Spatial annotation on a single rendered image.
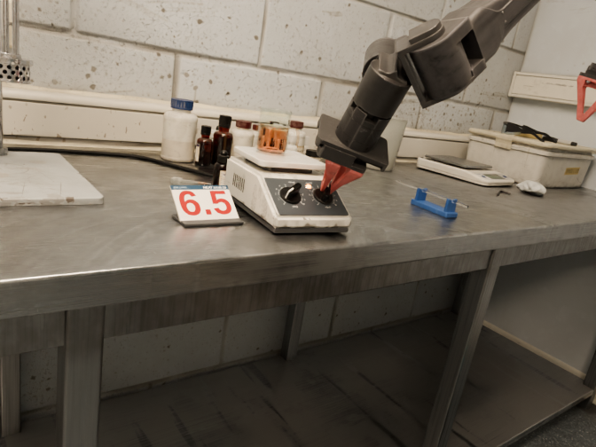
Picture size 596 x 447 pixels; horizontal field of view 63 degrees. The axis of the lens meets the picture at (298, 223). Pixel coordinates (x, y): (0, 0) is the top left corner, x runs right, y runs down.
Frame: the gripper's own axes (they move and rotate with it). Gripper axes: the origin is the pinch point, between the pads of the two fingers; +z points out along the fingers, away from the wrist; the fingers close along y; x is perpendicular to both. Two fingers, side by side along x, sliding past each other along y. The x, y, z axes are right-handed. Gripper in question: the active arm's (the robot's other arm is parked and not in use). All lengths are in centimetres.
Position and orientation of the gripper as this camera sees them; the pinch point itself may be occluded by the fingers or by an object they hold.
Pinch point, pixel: (327, 186)
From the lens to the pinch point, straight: 72.2
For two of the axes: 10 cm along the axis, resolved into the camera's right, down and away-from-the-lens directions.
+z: -3.6, 6.6, 6.6
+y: -9.3, -3.3, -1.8
